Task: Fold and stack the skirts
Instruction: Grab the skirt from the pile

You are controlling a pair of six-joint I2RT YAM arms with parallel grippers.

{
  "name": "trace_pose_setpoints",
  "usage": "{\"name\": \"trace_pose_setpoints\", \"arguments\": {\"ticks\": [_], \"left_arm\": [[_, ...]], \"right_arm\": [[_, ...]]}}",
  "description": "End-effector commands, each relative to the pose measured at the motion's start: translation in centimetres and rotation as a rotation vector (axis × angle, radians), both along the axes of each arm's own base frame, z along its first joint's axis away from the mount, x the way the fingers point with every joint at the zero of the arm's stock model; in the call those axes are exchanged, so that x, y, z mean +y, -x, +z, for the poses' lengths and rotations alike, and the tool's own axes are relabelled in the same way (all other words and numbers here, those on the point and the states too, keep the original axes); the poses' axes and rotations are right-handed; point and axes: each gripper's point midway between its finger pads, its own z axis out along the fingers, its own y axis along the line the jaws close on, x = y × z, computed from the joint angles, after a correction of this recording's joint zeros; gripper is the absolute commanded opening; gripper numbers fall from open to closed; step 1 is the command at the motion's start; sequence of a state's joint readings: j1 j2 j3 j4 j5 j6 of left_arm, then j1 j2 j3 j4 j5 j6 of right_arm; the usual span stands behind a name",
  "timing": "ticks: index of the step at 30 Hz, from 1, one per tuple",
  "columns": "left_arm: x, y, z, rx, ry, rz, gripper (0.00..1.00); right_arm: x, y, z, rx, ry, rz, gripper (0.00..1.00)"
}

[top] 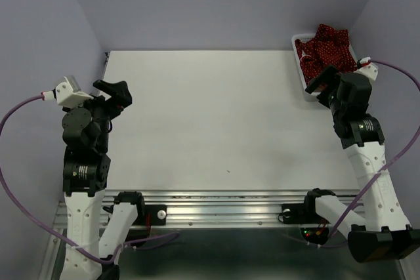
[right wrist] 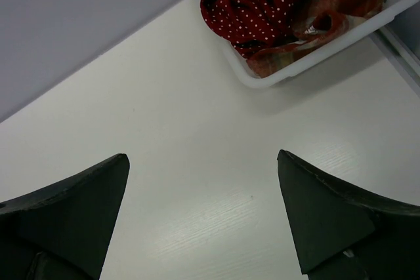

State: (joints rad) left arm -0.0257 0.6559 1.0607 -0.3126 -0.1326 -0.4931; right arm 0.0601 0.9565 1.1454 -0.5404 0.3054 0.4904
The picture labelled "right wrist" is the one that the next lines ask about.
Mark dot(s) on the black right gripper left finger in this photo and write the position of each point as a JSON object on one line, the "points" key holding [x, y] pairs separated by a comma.
{"points": [[63, 231]]}

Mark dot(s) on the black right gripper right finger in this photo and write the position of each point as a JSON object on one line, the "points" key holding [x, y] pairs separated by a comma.
{"points": [[341, 231]]}

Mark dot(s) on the white plastic basket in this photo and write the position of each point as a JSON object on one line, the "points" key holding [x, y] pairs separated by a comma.
{"points": [[391, 8]]}

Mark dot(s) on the red plaid skirt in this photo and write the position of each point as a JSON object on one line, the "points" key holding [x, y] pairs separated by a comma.
{"points": [[316, 24]]}

